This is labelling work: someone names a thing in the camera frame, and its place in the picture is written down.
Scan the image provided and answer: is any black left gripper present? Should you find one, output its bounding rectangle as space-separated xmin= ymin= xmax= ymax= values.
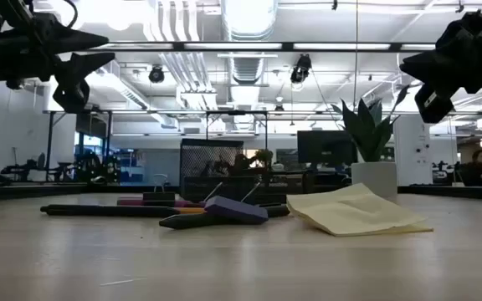
xmin=0 ymin=12 xmax=115 ymax=91

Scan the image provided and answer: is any pink purple pen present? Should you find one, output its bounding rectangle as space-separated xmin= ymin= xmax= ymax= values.
xmin=117 ymin=197 xmax=206 ymax=208

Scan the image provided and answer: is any black binder clip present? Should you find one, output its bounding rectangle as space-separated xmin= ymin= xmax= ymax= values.
xmin=142 ymin=173 xmax=177 ymax=202

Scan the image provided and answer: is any yellow sticky note pad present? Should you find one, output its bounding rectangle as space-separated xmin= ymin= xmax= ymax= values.
xmin=285 ymin=182 xmax=434 ymax=237

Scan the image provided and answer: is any black mesh desk organizer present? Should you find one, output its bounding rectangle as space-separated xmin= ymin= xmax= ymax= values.
xmin=179 ymin=138 xmax=309 ymax=206

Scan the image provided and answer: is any black ceiling spotlight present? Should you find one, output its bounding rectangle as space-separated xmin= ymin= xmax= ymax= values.
xmin=290 ymin=54 xmax=312 ymax=84
xmin=148 ymin=64 xmax=166 ymax=84

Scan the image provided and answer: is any green snake plant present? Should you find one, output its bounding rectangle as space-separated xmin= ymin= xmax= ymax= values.
xmin=331 ymin=83 xmax=412 ymax=163

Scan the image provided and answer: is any person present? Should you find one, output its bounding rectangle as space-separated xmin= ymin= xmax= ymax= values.
xmin=232 ymin=153 xmax=250 ymax=175
xmin=460 ymin=149 xmax=482 ymax=187

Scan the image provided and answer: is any white plant pot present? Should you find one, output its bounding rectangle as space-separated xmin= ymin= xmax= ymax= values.
xmin=351 ymin=161 xmax=398 ymax=197

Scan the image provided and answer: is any black computer monitor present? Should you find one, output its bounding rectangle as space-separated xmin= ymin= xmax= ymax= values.
xmin=297 ymin=130 xmax=358 ymax=166

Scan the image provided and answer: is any small green desk plant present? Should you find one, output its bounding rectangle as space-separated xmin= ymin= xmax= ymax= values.
xmin=254 ymin=148 xmax=274 ymax=168

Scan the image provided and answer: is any black left wrist camera cable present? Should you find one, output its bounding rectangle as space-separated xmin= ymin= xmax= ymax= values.
xmin=62 ymin=0 xmax=79 ymax=30

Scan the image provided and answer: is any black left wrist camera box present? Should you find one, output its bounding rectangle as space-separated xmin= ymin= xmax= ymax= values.
xmin=52 ymin=74 xmax=90 ymax=114

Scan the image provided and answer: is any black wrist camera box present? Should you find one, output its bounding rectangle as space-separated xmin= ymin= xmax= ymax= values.
xmin=414 ymin=83 xmax=455 ymax=125
xmin=52 ymin=74 xmax=90 ymax=114

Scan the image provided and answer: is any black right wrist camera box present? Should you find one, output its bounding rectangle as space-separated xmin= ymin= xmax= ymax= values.
xmin=414 ymin=83 xmax=455 ymax=125

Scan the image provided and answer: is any black aluminium table frame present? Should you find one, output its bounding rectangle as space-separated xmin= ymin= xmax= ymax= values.
xmin=0 ymin=182 xmax=482 ymax=202

